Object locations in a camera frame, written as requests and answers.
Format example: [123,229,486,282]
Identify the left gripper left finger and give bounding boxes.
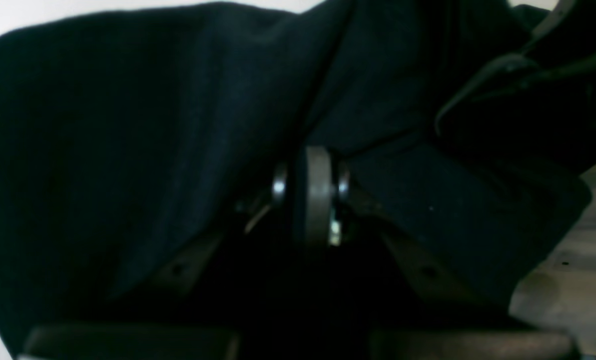
[18,146,333,360]

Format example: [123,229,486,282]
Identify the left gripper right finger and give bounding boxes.
[332,161,580,360]

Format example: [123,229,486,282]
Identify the black T-shirt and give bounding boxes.
[0,0,596,360]

